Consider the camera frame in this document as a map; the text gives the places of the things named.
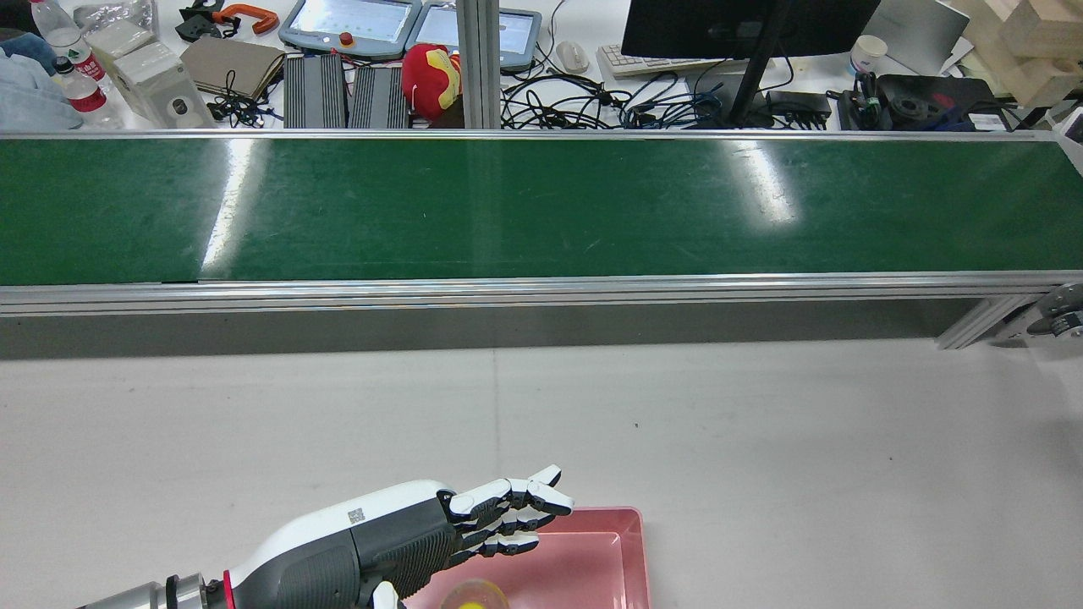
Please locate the black ribbed power unit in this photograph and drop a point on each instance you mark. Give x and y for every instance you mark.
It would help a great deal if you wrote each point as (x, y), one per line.
(381, 97)
(315, 93)

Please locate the black computer monitor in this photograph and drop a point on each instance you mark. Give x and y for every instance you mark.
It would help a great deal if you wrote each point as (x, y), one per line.
(744, 25)

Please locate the white cardboard box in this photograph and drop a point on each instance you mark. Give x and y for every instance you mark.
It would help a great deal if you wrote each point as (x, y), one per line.
(161, 89)

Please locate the wooden blocks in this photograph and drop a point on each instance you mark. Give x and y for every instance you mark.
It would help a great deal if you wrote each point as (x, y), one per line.
(1032, 42)

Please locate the brown notebook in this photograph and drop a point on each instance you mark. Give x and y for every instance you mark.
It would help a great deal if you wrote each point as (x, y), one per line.
(233, 66)

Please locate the black equipment case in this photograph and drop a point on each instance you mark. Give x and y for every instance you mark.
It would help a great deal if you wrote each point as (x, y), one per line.
(939, 101)

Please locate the aluminium post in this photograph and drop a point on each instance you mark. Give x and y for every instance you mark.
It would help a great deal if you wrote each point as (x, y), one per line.
(479, 63)

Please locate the blue cloth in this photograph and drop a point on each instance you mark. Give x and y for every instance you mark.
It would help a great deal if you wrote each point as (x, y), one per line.
(30, 89)

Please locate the small white box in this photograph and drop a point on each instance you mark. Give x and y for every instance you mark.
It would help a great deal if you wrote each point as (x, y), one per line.
(118, 38)

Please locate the green conveyor belt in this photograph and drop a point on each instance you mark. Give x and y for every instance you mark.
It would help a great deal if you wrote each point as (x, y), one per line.
(541, 211)

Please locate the white keyboard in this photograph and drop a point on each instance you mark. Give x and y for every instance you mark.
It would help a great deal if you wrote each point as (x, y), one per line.
(660, 61)

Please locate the yellow juice bottle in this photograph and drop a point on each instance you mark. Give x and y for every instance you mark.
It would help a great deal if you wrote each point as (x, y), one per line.
(474, 596)

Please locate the orange clamp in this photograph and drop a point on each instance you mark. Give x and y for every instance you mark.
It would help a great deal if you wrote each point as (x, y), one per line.
(250, 15)

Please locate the black power strip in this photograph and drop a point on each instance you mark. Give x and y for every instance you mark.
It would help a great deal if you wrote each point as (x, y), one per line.
(799, 106)

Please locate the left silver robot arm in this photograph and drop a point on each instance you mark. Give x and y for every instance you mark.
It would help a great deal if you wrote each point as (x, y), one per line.
(144, 596)

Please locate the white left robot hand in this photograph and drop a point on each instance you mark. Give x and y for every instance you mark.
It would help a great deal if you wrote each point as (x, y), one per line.
(381, 550)

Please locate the grey laptop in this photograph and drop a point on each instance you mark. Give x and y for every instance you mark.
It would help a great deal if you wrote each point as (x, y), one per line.
(918, 34)

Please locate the red plush toy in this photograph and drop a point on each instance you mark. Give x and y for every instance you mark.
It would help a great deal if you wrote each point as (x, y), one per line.
(430, 80)

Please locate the white computer mouse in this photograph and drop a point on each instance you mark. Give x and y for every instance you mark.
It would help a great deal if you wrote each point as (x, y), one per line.
(573, 56)

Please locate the clear water bottle red label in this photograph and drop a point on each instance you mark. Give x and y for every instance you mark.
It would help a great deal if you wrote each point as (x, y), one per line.
(89, 97)
(68, 38)

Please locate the grey teach pendant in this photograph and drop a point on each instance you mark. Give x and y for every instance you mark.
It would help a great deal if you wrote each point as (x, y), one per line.
(351, 25)
(516, 38)

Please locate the white paper cup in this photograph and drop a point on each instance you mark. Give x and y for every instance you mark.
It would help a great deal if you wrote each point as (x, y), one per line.
(868, 55)

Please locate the pink plastic basket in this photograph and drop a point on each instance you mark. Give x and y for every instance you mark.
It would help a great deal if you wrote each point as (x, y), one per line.
(592, 567)

